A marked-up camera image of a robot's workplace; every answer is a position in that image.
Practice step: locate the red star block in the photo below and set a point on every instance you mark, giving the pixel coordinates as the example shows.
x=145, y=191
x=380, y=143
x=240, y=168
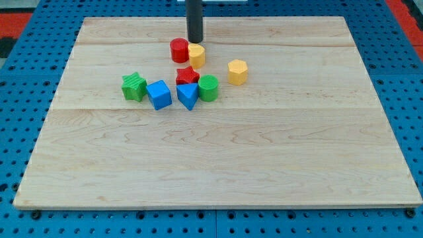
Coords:
x=186, y=76

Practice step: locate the yellow hexagon block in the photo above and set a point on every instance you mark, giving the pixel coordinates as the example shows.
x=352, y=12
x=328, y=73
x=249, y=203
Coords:
x=237, y=72

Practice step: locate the wooden board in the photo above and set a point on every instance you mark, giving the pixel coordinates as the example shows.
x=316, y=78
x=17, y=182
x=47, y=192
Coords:
x=305, y=131

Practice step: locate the yellow heart block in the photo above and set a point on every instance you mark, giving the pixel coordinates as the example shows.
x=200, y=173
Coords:
x=197, y=55

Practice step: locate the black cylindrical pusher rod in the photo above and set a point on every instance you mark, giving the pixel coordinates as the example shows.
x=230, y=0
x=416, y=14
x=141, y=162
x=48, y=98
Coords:
x=194, y=20

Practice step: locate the red cylinder block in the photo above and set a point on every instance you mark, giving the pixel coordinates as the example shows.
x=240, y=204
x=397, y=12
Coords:
x=179, y=50

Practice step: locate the blue cube block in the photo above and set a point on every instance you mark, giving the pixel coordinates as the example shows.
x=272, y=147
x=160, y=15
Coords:
x=159, y=94

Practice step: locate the green star block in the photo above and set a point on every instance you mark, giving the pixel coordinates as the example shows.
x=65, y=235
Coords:
x=134, y=87

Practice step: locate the green cylinder block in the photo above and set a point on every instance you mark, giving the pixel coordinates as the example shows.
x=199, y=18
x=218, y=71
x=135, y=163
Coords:
x=208, y=88

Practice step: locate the blue triangle block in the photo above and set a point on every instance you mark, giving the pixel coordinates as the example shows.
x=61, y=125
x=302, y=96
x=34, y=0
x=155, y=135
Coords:
x=187, y=94

